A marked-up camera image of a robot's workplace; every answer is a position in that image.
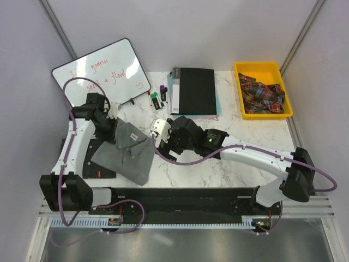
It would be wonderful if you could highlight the grey long sleeve shirt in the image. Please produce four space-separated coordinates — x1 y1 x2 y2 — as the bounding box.
92 118 155 186

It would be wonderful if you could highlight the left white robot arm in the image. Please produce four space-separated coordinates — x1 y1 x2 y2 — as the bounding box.
39 93 120 215

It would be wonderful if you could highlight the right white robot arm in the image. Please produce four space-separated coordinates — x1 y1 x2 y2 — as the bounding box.
153 116 315 215

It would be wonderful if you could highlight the folded black striped shirt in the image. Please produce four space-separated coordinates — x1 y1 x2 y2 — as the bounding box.
80 138 117 179

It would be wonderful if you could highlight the black folder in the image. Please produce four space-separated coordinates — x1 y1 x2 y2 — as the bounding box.
169 68 217 116

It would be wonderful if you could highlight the green black marker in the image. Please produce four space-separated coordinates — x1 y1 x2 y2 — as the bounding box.
151 93 162 110

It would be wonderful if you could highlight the purple black marker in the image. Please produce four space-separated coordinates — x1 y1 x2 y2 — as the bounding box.
160 85 167 102

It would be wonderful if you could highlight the red marker pen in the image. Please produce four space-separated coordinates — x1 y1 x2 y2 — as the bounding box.
147 91 153 108

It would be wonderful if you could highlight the plaid shirt in bin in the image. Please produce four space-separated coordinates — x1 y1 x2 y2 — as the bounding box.
238 73 286 114

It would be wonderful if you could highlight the yellow plastic bin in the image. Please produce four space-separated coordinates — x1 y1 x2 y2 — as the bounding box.
233 62 293 120

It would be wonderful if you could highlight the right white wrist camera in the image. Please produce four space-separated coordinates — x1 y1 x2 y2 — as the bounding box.
150 119 171 142

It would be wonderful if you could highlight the white whiteboard black frame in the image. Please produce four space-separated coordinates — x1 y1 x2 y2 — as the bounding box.
51 38 151 106

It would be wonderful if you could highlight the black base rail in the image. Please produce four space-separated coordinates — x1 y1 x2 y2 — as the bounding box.
89 188 280 225

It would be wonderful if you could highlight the white slotted cable duct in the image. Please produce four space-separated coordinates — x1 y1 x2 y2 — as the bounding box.
51 215 259 229

